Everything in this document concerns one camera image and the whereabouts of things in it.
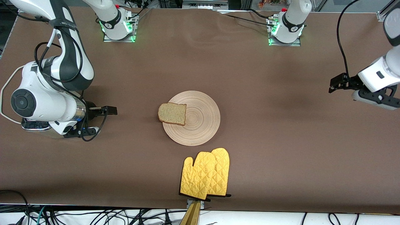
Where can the silver two-slot toaster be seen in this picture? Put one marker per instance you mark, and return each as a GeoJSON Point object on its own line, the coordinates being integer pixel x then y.
{"type": "Point", "coordinates": [34, 126]}

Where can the brown-crusted bread slice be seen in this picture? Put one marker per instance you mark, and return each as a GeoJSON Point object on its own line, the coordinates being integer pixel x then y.
{"type": "Point", "coordinates": [172, 114]}

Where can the aluminium corner bracket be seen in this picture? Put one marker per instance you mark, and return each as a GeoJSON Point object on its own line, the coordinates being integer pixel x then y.
{"type": "Point", "coordinates": [382, 16]}

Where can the aluminium profile frame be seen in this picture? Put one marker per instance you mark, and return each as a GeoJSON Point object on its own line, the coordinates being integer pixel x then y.
{"type": "Point", "coordinates": [203, 4]}

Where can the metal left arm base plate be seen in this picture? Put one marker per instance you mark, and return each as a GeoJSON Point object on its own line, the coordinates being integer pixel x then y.
{"type": "Point", "coordinates": [295, 44]}

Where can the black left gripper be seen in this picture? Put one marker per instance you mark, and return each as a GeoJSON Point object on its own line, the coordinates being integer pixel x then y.
{"type": "Point", "coordinates": [350, 81]}

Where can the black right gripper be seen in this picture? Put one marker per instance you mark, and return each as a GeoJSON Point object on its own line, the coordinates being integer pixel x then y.
{"type": "Point", "coordinates": [90, 112]}

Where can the round wooden plate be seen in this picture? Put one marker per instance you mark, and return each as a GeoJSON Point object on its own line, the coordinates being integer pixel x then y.
{"type": "Point", "coordinates": [200, 125]}

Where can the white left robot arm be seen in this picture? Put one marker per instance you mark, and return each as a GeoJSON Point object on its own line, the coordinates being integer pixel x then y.
{"type": "Point", "coordinates": [292, 18]}

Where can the small metal clamp plate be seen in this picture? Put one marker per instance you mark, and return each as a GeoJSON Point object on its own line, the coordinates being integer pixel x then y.
{"type": "Point", "coordinates": [202, 204]}

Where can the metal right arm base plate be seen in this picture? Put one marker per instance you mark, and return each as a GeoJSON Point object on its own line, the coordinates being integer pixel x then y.
{"type": "Point", "coordinates": [107, 39]}

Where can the yellow quilted oven mitt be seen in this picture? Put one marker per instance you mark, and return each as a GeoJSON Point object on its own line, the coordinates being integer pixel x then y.
{"type": "Point", "coordinates": [222, 168]}
{"type": "Point", "coordinates": [197, 178]}

